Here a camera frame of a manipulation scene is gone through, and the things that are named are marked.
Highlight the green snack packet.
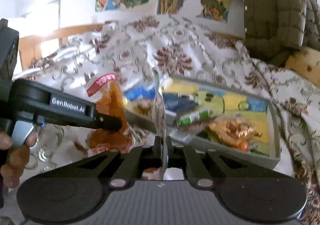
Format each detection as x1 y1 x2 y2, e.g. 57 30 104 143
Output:
177 108 215 127

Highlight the clear silver snack packet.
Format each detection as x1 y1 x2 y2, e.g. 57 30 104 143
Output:
152 67 168 179

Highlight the blue snack bag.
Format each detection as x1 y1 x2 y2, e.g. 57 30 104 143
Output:
163 93 200 117

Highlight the orange dried fruit bag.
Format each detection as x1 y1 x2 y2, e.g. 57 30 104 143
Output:
86 73 132 157

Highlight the orange snack bag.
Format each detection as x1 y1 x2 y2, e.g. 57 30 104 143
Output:
208 117 263 145

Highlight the person left hand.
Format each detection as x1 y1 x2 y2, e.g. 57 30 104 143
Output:
1 131 36 188

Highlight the painted frog tray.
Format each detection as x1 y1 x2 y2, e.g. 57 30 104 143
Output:
125 74 282 170

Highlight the floral damask bedspread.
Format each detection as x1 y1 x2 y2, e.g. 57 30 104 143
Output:
14 16 319 224

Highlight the olive quilted puffer jacket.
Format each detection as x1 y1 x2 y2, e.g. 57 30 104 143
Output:
244 0 319 66

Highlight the wooden bed frame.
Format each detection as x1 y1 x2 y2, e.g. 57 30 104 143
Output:
285 46 320 86

